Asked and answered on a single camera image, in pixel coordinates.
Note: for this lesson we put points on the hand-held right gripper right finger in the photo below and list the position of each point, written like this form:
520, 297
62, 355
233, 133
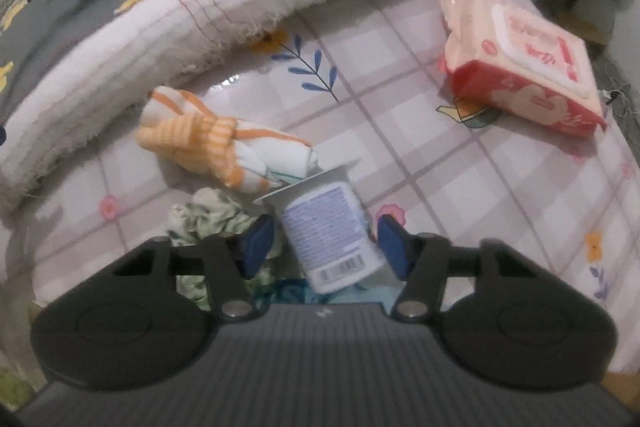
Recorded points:
395, 249

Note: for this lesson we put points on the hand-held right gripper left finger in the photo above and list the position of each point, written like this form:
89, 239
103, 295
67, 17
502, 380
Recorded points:
257, 247

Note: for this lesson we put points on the green floral scrunchie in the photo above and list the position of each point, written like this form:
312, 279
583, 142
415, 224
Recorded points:
210, 217

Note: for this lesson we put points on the white yogurt cup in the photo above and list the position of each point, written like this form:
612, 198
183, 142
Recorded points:
325, 232

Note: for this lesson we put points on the orange striped cloth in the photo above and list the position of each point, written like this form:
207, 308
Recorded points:
210, 142

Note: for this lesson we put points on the pink checked bedsheet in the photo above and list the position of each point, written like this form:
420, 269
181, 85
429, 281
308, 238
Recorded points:
450, 187

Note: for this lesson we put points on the pink wet wipes pack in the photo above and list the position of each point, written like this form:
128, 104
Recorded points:
525, 72

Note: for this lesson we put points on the grey blanket white fleece lining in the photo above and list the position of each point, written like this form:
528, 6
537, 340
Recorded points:
150, 27

